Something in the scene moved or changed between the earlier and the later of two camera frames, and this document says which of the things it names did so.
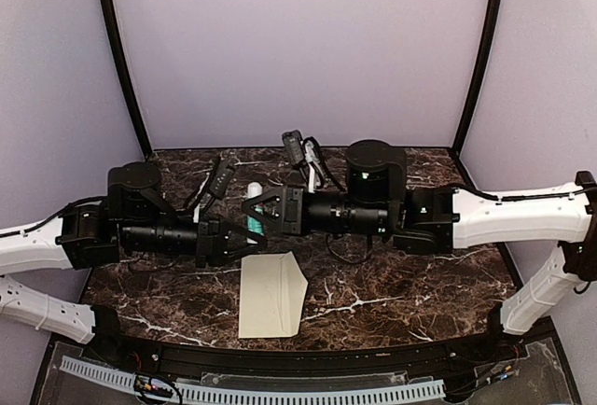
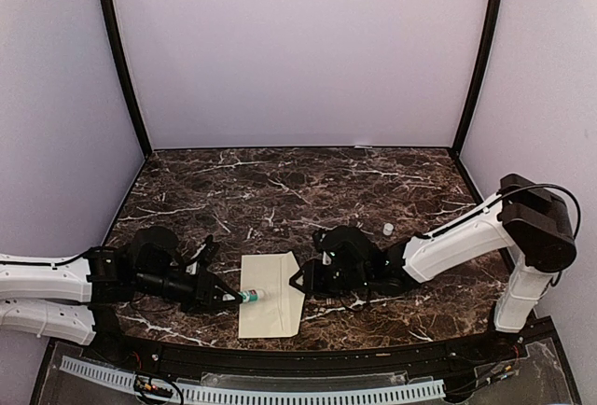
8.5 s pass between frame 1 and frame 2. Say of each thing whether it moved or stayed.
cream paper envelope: stayed
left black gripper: moved
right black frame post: stayed
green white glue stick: moved
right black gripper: moved
